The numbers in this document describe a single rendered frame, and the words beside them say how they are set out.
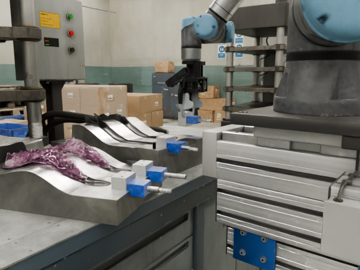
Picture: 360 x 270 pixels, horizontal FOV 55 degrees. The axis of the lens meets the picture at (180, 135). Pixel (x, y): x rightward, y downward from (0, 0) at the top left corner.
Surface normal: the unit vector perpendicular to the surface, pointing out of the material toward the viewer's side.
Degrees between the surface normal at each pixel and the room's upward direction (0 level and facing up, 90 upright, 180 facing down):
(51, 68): 90
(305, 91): 72
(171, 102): 90
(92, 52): 90
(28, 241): 0
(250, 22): 90
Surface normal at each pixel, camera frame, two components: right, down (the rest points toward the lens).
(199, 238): 0.82, 0.10
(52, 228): 0.00, -0.98
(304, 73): -0.68, -0.18
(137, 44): -0.56, 0.15
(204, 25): -0.35, 0.16
